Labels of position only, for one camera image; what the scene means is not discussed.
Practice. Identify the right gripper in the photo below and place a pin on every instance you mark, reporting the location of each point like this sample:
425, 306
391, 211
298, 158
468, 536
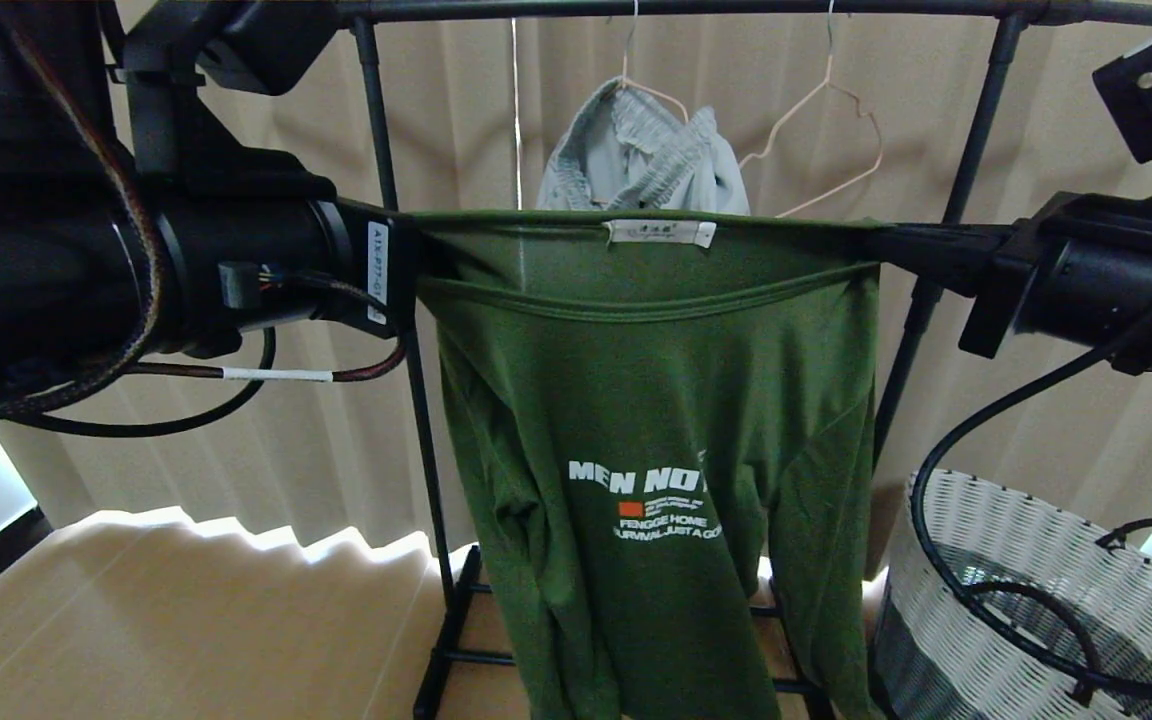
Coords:
1076, 280

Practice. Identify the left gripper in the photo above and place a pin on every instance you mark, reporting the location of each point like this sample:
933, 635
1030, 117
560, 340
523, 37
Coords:
256, 270

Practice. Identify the pale grey shorts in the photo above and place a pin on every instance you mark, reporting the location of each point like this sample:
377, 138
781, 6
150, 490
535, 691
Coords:
636, 160

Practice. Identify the green long-sleeved shirt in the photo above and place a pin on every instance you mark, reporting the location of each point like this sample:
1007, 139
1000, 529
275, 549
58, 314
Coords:
636, 400

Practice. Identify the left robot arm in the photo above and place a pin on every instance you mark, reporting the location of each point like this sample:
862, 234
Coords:
26, 280

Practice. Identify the black clothes rack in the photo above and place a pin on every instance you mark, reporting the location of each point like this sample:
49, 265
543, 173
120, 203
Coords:
976, 130

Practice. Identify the white laundry basket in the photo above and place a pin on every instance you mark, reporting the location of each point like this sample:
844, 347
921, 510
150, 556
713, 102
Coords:
996, 540

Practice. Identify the pink clothes hanger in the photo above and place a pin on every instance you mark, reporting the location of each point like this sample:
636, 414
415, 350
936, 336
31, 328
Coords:
656, 95
851, 100

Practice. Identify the beige curtain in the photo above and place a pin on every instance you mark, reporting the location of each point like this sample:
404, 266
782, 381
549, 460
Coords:
266, 460

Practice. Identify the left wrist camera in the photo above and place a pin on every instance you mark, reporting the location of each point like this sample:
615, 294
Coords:
186, 130

